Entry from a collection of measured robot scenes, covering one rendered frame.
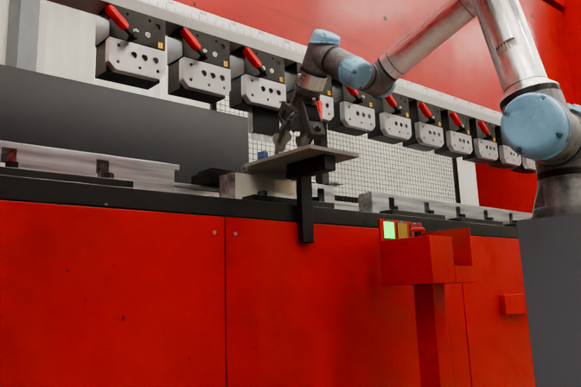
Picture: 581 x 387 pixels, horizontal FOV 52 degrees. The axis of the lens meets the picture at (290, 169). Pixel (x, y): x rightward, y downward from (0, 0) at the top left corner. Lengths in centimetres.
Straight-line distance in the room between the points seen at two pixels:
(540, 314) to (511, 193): 242
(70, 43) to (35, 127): 504
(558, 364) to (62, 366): 92
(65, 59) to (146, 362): 574
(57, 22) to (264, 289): 574
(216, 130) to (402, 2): 86
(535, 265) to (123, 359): 83
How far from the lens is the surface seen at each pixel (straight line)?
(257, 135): 171
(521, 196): 362
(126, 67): 148
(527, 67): 125
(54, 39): 685
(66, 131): 198
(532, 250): 127
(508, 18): 129
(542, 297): 126
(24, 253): 119
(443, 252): 159
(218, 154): 224
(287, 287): 151
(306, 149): 145
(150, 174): 146
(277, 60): 178
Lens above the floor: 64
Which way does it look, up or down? 12 degrees up
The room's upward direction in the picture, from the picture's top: 2 degrees counter-clockwise
